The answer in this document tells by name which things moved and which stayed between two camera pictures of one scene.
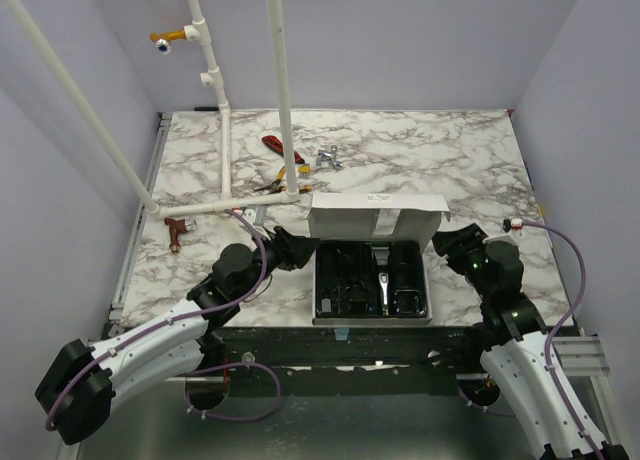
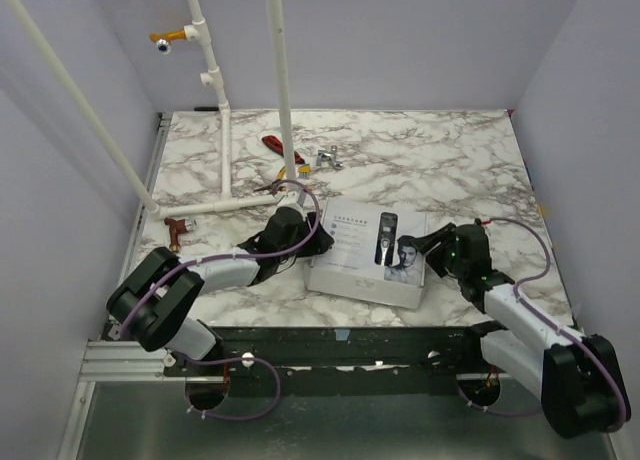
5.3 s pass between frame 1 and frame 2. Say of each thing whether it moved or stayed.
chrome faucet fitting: stayed
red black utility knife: stayed
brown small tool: stayed
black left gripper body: moved
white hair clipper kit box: moved
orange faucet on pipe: stayed
